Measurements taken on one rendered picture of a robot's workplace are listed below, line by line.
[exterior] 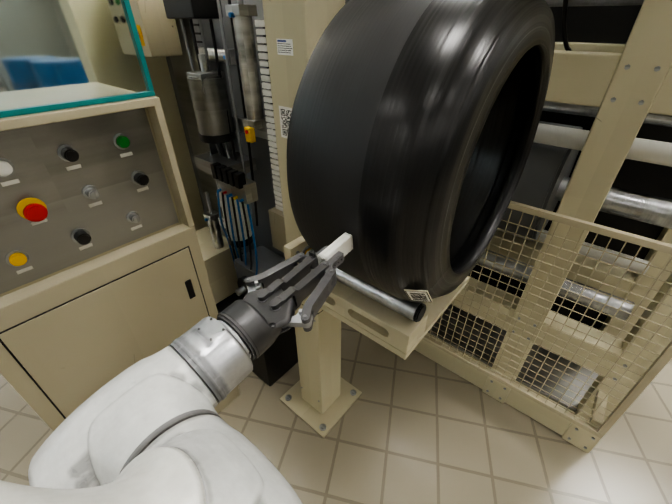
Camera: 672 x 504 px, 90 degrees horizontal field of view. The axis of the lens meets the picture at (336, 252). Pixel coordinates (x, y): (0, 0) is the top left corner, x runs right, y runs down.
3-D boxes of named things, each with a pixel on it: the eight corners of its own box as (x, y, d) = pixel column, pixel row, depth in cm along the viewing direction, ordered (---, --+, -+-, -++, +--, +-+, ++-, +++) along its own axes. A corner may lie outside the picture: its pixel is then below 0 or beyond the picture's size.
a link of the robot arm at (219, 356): (158, 331, 39) (202, 299, 42) (188, 372, 45) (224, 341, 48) (202, 375, 34) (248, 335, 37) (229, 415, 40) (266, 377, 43)
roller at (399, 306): (314, 247, 93) (309, 262, 94) (303, 246, 90) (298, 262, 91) (429, 303, 75) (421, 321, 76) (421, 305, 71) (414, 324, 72)
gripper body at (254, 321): (246, 340, 38) (303, 289, 43) (204, 305, 42) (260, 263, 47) (261, 374, 43) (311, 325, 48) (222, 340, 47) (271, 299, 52)
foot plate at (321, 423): (279, 399, 154) (279, 397, 152) (319, 362, 171) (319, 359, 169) (323, 438, 139) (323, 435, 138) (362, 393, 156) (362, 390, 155)
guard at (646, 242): (374, 312, 158) (386, 168, 118) (376, 310, 159) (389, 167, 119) (601, 439, 110) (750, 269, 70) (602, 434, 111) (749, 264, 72)
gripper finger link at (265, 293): (268, 318, 47) (262, 313, 48) (320, 270, 53) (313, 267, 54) (262, 299, 45) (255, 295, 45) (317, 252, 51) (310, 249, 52)
